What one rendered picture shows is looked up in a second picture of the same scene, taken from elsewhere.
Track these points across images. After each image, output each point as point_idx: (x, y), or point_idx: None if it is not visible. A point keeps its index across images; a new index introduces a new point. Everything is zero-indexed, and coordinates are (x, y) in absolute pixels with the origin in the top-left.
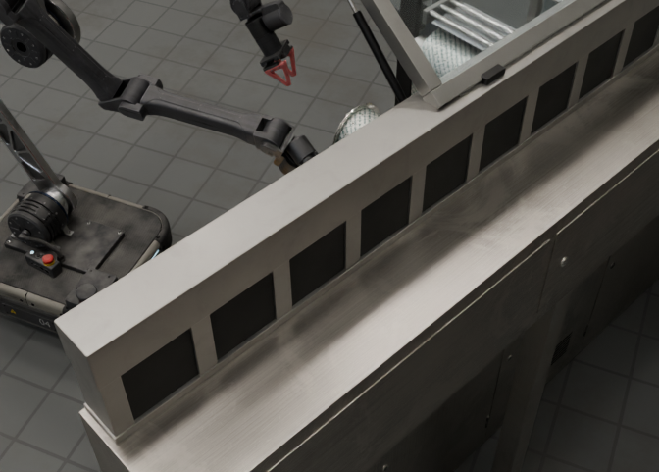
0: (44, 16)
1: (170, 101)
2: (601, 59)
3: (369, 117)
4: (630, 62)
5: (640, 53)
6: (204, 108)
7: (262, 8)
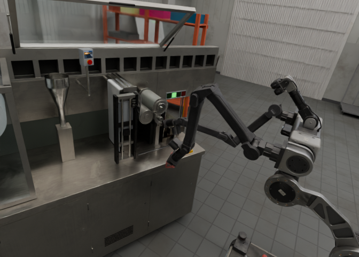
0: (259, 116)
1: (213, 128)
2: (109, 61)
3: (158, 98)
4: (94, 70)
5: (89, 70)
6: (202, 124)
7: (180, 141)
